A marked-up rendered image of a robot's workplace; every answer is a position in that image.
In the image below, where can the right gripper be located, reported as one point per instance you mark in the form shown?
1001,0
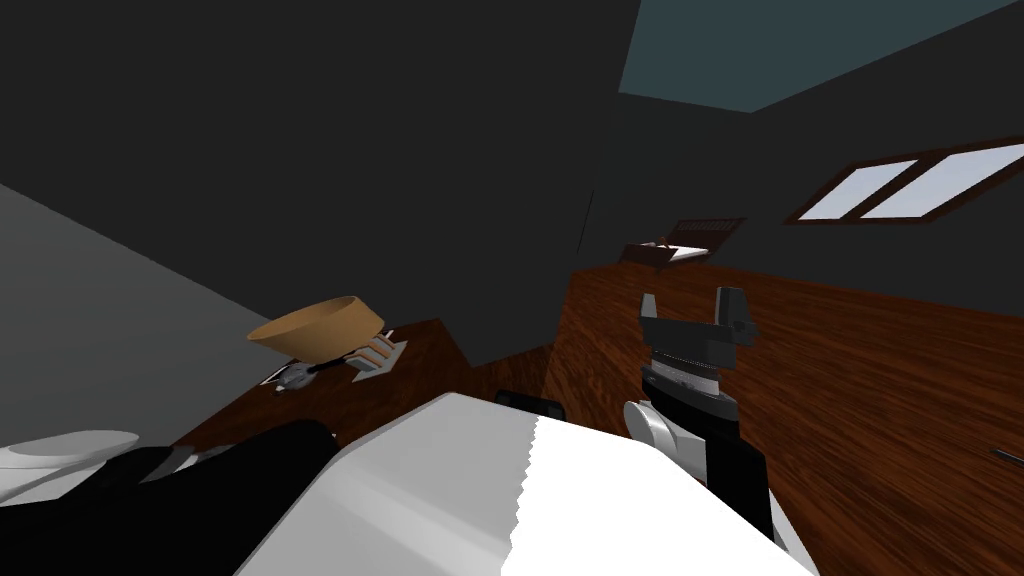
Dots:
694,342

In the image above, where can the brown wooden table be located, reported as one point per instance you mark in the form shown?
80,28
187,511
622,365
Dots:
392,404

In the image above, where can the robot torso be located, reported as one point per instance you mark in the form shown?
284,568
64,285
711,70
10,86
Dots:
448,496

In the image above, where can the tan wooden bowl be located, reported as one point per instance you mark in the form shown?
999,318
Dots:
320,326

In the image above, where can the brown framed window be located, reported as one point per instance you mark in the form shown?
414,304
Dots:
912,186

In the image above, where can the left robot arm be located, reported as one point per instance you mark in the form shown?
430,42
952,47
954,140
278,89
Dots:
160,512

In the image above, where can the white orange striped flat object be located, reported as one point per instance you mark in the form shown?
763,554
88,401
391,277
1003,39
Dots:
376,356

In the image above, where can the dark wooden bed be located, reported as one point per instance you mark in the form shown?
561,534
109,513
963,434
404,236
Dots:
676,246

